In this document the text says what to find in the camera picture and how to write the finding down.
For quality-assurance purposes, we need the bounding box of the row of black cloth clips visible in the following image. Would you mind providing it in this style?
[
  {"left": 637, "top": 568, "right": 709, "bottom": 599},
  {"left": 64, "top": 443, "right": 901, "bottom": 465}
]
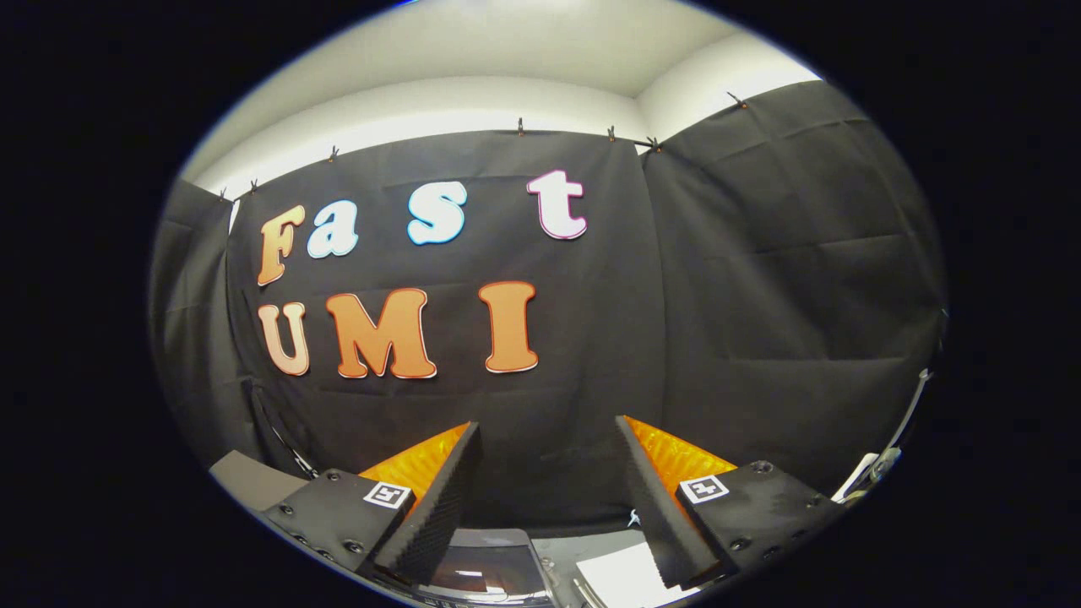
[{"left": 218, "top": 91, "right": 748, "bottom": 204}]

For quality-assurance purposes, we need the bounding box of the black backdrop cloth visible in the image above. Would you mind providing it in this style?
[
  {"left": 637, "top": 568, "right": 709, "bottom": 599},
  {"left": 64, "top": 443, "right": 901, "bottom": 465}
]
[{"left": 150, "top": 80, "right": 948, "bottom": 531}]

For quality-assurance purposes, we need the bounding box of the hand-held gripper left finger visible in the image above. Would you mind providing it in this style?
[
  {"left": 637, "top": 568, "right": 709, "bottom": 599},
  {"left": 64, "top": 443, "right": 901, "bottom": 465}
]
[{"left": 260, "top": 422, "right": 482, "bottom": 588}]

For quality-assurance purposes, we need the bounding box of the grey board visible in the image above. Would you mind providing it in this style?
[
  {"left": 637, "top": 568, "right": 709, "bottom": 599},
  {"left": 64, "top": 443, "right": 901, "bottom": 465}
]
[{"left": 209, "top": 450, "right": 309, "bottom": 512}]

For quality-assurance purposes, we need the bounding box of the white cable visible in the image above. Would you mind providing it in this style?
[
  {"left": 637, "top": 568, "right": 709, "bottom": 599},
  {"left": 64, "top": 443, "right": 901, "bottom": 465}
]
[{"left": 834, "top": 370, "right": 934, "bottom": 505}]

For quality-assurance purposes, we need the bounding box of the grey washing machine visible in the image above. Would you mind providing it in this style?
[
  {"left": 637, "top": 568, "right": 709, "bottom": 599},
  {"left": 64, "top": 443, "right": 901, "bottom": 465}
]
[{"left": 414, "top": 528, "right": 592, "bottom": 608}]

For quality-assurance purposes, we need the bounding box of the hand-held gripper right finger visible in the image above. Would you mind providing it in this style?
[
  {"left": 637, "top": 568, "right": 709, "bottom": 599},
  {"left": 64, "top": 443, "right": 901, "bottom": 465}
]
[{"left": 615, "top": 415, "right": 845, "bottom": 590}]

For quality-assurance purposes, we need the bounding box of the thin dark cable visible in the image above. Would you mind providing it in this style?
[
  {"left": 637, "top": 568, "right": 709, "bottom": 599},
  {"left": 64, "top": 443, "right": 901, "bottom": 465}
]
[{"left": 243, "top": 380, "right": 319, "bottom": 480}]

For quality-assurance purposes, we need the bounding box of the white sheet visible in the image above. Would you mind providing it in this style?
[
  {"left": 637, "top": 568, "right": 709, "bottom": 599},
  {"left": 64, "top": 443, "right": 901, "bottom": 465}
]
[{"left": 574, "top": 540, "right": 681, "bottom": 608}]

